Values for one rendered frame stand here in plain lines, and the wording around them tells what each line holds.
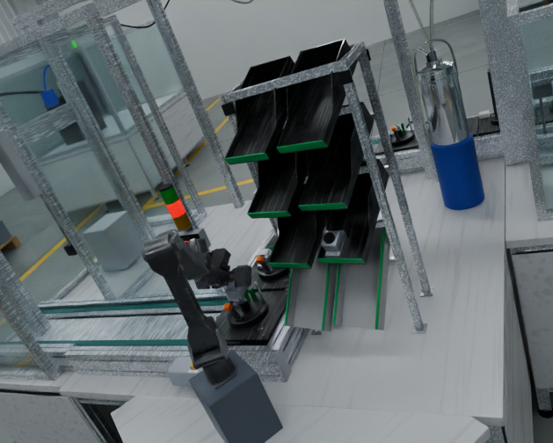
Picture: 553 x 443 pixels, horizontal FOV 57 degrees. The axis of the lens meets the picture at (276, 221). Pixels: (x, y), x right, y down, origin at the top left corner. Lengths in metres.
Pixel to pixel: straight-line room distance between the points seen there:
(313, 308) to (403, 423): 0.39
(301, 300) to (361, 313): 0.19
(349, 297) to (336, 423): 0.33
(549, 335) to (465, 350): 0.69
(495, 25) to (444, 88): 0.39
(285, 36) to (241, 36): 1.03
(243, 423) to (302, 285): 0.42
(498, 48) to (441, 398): 1.39
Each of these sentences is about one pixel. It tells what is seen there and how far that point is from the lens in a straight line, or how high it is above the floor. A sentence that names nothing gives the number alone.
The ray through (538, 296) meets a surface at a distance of 2.01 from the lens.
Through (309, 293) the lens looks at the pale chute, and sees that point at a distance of 1.49.
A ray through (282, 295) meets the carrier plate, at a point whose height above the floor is 0.97.
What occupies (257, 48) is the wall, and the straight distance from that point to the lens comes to 12.34.
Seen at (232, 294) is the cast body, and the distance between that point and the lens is 1.60.
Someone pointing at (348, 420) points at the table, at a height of 0.86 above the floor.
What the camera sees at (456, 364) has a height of 0.86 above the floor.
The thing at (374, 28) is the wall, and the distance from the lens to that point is 11.90.
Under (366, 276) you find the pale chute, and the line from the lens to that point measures 1.42.
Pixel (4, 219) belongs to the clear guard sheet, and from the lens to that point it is 2.68.
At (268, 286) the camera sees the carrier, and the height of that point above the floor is 0.97.
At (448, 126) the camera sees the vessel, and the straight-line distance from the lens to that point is 1.97.
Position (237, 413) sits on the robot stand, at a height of 0.99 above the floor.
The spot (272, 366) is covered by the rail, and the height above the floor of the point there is 0.92.
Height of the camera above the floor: 1.86
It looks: 24 degrees down
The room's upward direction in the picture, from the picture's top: 22 degrees counter-clockwise
